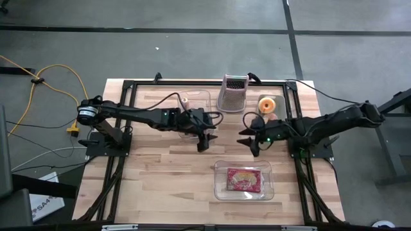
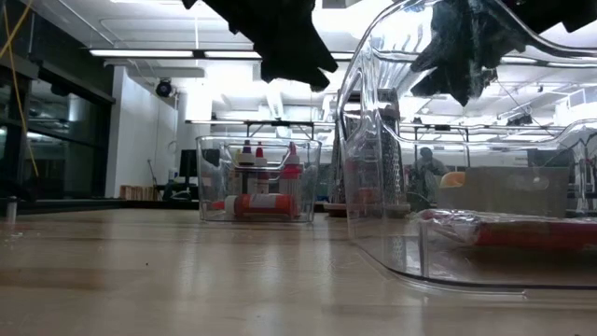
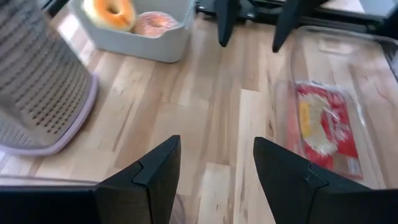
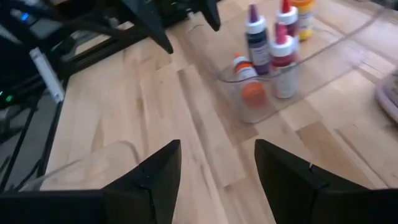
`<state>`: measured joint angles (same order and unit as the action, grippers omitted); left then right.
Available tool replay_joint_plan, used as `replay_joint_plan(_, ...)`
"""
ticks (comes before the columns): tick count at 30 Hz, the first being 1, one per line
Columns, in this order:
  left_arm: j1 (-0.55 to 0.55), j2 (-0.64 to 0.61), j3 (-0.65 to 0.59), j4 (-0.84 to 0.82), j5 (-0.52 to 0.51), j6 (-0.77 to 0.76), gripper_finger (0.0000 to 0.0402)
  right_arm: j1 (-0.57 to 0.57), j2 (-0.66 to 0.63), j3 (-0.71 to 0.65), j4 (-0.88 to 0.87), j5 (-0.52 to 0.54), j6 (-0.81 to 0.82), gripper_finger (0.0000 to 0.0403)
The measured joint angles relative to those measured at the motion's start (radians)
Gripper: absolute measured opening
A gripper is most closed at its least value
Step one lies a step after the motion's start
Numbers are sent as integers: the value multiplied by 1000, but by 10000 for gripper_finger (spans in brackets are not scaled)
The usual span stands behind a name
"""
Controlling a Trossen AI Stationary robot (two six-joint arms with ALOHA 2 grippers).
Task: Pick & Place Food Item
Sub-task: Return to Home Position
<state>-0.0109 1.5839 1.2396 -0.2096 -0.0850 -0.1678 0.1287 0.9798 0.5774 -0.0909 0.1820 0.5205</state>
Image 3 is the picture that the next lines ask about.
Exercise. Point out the grey plastic bin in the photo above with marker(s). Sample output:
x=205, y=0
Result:
x=140, y=46

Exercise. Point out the metal box grater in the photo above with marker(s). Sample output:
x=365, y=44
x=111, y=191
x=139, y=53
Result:
x=37, y=87

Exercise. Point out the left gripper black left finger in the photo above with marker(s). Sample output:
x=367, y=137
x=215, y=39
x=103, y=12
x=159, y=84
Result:
x=149, y=186

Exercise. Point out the pink iced toy donut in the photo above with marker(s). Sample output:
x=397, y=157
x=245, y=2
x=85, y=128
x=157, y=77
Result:
x=99, y=15

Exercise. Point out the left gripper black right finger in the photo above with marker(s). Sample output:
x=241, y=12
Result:
x=289, y=186

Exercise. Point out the sugar sprinkled toy donut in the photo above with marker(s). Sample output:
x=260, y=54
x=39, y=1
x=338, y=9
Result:
x=155, y=25

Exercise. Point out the red snack packet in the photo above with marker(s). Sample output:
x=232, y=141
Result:
x=329, y=124

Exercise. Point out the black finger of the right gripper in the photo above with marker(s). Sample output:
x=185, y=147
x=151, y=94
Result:
x=227, y=21
x=289, y=21

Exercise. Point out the clear plastic bin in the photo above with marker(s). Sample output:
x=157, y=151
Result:
x=373, y=109

